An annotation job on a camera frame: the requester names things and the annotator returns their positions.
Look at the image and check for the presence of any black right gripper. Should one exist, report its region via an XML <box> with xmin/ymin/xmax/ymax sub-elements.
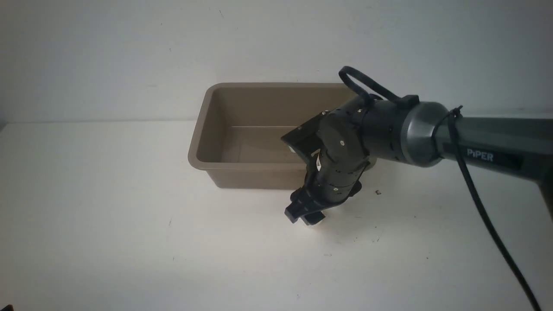
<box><xmin>284</xmin><ymin>114</ymin><xmax>369</xmax><ymax>226</ymax></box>

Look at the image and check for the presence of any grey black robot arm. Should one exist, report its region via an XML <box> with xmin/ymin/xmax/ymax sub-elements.
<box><xmin>282</xmin><ymin>95</ymin><xmax>553</xmax><ymax>225</ymax></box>

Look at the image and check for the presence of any tan plastic storage bin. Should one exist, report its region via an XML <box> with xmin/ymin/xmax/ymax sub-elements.
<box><xmin>188</xmin><ymin>83</ymin><xmax>354</xmax><ymax>190</ymax></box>

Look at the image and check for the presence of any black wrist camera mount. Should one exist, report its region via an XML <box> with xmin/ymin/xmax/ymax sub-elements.
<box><xmin>281</xmin><ymin>111</ymin><xmax>327</xmax><ymax>165</ymax></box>

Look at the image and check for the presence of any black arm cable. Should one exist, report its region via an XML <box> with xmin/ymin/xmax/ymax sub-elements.
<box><xmin>338</xmin><ymin>66</ymin><xmax>543</xmax><ymax>311</ymax></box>

